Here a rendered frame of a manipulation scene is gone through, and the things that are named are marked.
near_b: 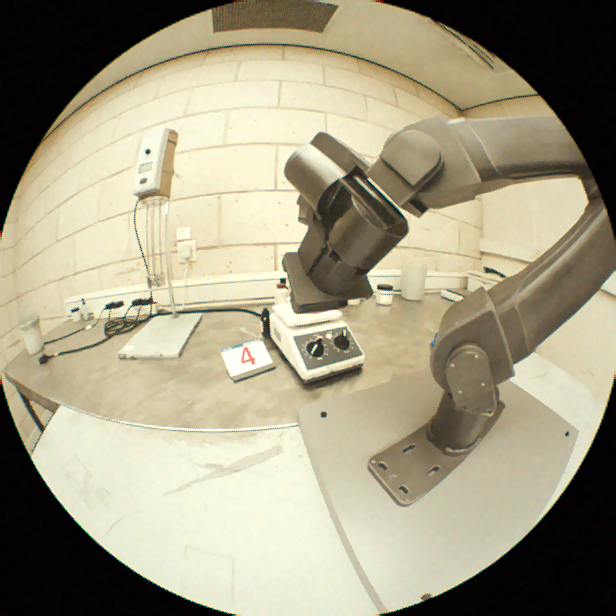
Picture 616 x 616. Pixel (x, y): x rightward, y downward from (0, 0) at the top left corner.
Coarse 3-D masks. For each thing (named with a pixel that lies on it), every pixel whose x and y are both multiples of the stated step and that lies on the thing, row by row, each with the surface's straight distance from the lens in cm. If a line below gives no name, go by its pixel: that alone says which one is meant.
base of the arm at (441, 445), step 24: (504, 408) 33; (432, 432) 25; (456, 432) 22; (480, 432) 24; (384, 456) 23; (408, 456) 23; (432, 456) 24; (456, 456) 25; (384, 480) 22; (408, 480) 22; (432, 480) 23; (408, 504) 21
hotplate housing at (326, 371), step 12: (276, 324) 46; (312, 324) 44; (324, 324) 44; (336, 324) 44; (276, 336) 48; (288, 336) 40; (288, 348) 41; (360, 348) 42; (288, 360) 44; (300, 360) 38; (348, 360) 40; (360, 360) 42; (300, 372) 38; (312, 372) 37; (324, 372) 38; (336, 372) 40
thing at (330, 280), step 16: (288, 256) 24; (320, 256) 21; (336, 256) 21; (288, 272) 23; (320, 272) 22; (336, 272) 20; (352, 272) 20; (368, 272) 21; (304, 288) 23; (320, 288) 23; (336, 288) 22; (352, 288) 24; (368, 288) 27; (304, 304) 22
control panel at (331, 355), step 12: (300, 336) 40; (312, 336) 40; (324, 336) 41; (348, 336) 43; (300, 348) 38; (324, 348) 40; (336, 348) 40; (348, 348) 41; (312, 360) 38; (324, 360) 38; (336, 360) 39
